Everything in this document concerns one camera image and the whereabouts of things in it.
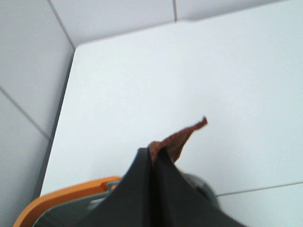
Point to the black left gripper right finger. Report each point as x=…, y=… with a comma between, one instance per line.
x=180, y=204

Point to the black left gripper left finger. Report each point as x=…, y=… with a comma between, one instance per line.
x=128, y=205

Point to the brown towel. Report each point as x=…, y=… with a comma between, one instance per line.
x=174, y=143

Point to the orange basket handle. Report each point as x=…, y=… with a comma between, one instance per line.
x=41, y=204

